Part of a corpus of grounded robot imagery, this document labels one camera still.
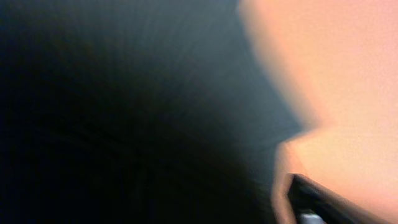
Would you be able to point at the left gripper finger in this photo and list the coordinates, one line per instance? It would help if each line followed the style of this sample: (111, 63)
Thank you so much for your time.
(313, 203)

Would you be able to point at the black polo shirt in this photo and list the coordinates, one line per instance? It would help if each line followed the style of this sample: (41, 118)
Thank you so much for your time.
(135, 112)

